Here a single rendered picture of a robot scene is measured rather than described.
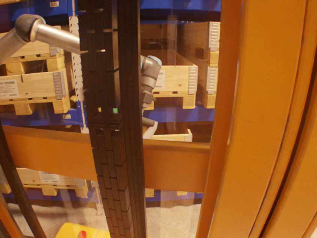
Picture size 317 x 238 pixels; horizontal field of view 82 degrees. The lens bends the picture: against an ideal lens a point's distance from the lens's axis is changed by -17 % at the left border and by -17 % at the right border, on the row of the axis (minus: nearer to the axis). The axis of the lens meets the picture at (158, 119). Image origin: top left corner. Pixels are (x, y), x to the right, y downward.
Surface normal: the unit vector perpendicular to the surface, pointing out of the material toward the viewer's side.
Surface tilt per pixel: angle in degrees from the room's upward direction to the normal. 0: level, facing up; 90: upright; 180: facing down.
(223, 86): 90
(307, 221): 90
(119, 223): 90
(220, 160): 90
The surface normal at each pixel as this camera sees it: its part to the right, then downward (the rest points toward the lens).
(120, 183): -0.15, 0.40
